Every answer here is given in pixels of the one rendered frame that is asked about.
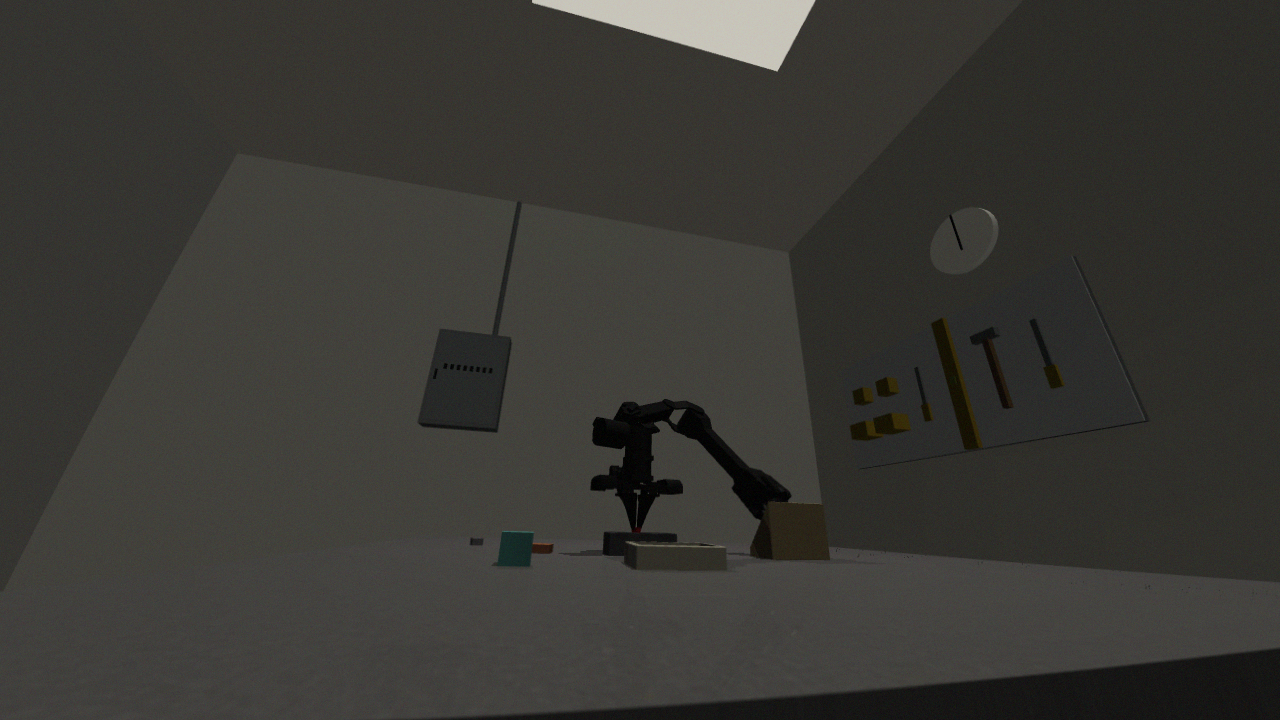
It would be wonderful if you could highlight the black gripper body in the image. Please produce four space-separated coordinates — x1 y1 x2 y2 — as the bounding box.
590 450 684 495

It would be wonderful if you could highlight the teal rectangular block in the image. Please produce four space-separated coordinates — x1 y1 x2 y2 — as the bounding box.
497 530 534 566

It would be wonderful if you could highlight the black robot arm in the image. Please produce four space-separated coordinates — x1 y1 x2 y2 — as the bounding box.
593 398 791 520

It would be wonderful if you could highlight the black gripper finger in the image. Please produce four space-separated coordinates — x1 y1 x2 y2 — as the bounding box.
637 495 660 528
614 493 637 530

